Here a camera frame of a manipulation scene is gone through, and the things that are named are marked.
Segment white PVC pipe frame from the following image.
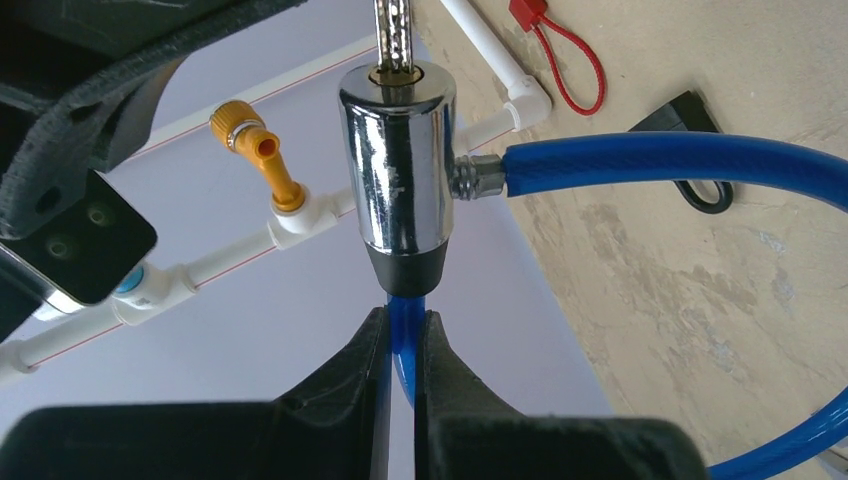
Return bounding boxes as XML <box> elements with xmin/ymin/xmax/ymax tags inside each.
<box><xmin>1</xmin><ymin>1</ymin><xmax>552</xmax><ymax>386</ymax></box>

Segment blue faucet valve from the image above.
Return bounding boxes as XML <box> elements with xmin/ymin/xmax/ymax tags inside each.
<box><xmin>114</xmin><ymin>265</ymin><xmax>146</xmax><ymax>295</ymax></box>

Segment small silver key set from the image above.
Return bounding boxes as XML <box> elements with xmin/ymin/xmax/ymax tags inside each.
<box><xmin>373</xmin><ymin>0</ymin><xmax>414</xmax><ymax>74</ymax></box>

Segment black padlock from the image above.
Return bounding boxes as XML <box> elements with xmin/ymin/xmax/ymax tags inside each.
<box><xmin>629</xmin><ymin>90</ymin><xmax>735</xmax><ymax>215</ymax></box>

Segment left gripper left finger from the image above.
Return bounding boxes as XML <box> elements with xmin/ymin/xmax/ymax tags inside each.
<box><xmin>1</xmin><ymin>307</ymin><xmax>392</xmax><ymax>479</ymax></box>

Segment blue cable lock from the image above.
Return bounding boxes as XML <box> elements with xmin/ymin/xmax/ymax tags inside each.
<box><xmin>339</xmin><ymin>63</ymin><xmax>847</xmax><ymax>479</ymax></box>

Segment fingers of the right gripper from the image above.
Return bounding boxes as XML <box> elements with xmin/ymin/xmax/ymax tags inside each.
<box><xmin>1</xmin><ymin>1</ymin><xmax>292</xmax><ymax>239</ymax></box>

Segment red cable seal lock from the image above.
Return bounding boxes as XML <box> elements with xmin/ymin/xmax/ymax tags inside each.
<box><xmin>508</xmin><ymin>0</ymin><xmax>607</xmax><ymax>118</ymax></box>

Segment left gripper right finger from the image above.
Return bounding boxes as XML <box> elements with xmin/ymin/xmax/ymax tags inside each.
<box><xmin>414</xmin><ymin>311</ymin><xmax>709</xmax><ymax>479</ymax></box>

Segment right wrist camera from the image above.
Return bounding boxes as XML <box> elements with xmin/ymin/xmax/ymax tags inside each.
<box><xmin>1</xmin><ymin>170</ymin><xmax>158</xmax><ymax>320</ymax></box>

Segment orange faucet valve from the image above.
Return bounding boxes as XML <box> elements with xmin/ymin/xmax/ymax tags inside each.
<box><xmin>208</xmin><ymin>100</ymin><xmax>306</xmax><ymax>213</ymax></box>

